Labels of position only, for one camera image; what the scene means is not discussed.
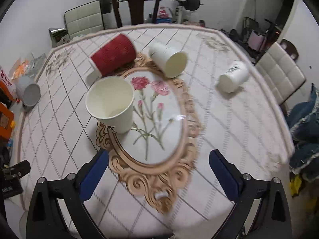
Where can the red and white bag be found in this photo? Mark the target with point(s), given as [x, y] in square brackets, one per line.
[164, 13]

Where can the white weight rack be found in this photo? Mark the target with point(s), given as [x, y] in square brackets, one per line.
[180, 1]

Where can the yellow cloth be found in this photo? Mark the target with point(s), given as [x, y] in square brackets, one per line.
[295, 185]

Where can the grey cup on side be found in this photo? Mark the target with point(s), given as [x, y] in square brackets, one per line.
[27, 91]

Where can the red ribbed paper cup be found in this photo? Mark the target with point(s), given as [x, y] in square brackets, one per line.
[113, 55]

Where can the pink suitcase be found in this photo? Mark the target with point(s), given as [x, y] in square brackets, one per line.
[258, 39]

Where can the cream white paper cup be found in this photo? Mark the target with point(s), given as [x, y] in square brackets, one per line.
[169, 59]

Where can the black clamp device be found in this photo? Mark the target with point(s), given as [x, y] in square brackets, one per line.
[13, 179]

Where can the pile of blue denim clothes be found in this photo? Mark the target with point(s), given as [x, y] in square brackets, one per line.
[305, 137]

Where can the orange cardboard box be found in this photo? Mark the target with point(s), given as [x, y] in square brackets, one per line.
[5, 123]

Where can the cream padded chair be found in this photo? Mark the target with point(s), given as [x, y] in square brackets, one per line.
[280, 73]
[83, 20]

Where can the plain white paper cup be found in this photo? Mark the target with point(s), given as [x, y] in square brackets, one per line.
[109, 104]

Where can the white cup with black print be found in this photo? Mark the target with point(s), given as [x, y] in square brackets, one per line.
[233, 77]

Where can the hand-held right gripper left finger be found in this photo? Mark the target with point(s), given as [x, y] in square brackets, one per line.
[94, 171]

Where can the dark wooden chair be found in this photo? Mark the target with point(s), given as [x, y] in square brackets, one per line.
[135, 3]

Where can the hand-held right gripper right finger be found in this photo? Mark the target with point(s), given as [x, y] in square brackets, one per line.
[224, 172]

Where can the barbell with black weight plates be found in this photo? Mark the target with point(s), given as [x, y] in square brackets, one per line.
[149, 2]

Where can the floral patterned tablecloth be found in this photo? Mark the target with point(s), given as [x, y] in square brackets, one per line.
[159, 109]

